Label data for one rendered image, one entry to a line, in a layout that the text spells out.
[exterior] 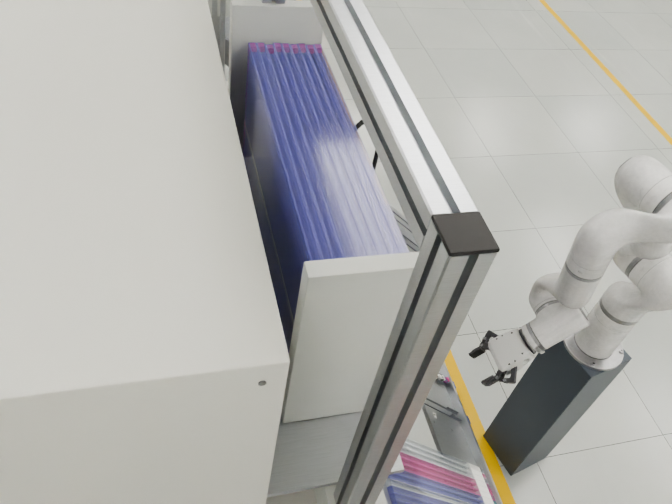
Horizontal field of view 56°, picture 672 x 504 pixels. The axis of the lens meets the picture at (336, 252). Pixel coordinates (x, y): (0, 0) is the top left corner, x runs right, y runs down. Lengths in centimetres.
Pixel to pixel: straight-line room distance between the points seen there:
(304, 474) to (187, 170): 43
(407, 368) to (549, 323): 121
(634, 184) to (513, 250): 188
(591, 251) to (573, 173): 258
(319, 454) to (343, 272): 33
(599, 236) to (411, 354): 97
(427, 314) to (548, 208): 323
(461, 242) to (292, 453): 52
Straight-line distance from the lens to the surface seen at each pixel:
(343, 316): 74
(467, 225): 49
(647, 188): 153
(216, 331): 61
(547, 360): 219
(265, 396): 64
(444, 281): 48
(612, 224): 148
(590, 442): 286
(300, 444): 92
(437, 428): 164
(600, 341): 206
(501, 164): 389
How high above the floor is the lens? 222
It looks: 46 degrees down
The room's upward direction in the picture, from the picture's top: 12 degrees clockwise
